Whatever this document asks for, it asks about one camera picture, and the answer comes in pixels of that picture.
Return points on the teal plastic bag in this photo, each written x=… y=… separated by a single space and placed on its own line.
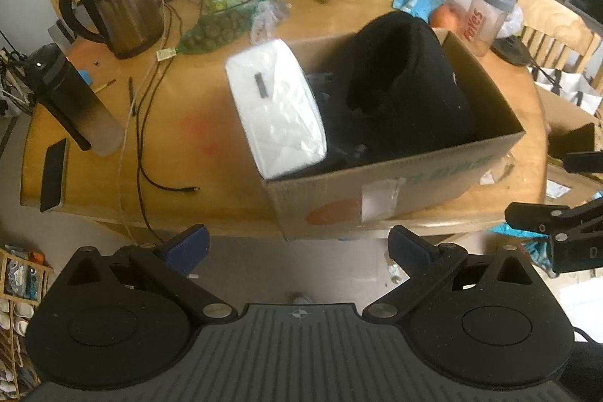
x=537 y=253

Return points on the black water bottle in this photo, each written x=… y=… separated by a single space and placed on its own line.
x=70 y=100

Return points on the blue tissue box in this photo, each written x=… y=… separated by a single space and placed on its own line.
x=85 y=78

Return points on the yellow stick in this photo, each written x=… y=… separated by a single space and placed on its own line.
x=106 y=85

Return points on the white green tissue pack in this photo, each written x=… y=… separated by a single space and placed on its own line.
x=278 y=114

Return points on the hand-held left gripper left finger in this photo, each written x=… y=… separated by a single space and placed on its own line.
x=188 y=249

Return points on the black phone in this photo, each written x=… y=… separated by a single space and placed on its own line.
x=52 y=176

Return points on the brown carton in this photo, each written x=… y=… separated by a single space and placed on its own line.
x=560 y=114

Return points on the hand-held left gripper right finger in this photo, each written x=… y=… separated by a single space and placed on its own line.
x=410 y=251

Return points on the black beanie hat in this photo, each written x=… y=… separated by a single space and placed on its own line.
x=414 y=67

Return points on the wooden chair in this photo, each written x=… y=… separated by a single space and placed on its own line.
x=565 y=30

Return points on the blue tissue packet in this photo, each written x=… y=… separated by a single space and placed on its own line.
x=419 y=4

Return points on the crumpled clear plastic bag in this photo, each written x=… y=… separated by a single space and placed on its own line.
x=266 y=18

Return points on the black round lid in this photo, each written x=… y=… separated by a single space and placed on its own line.
x=511 y=49

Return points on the bicycle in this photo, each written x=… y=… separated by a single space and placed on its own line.
x=9 y=72

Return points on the shaker bottle with grey lid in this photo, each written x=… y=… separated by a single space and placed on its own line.
x=485 y=20

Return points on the white shopping bag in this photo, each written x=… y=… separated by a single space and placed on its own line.
x=579 y=93

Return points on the orange fruit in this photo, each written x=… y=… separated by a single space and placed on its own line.
x=445 y=16

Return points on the wooden shoe rack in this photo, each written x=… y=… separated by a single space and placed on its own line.
x=19 y=303

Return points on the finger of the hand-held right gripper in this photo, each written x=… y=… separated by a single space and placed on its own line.
x=584 y=162
x=532 y=216

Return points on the dark pen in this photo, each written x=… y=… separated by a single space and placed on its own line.
x=132 y=96

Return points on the steel electric kettle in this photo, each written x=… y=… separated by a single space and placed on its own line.
x=127 y=11

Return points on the green mesh bag of nuts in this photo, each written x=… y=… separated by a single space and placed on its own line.
x=214 y=30

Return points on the brown cardboard box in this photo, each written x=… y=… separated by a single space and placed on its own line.
x=424 y=176

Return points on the small yellow green tag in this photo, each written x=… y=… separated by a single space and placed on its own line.
x=166 y=53

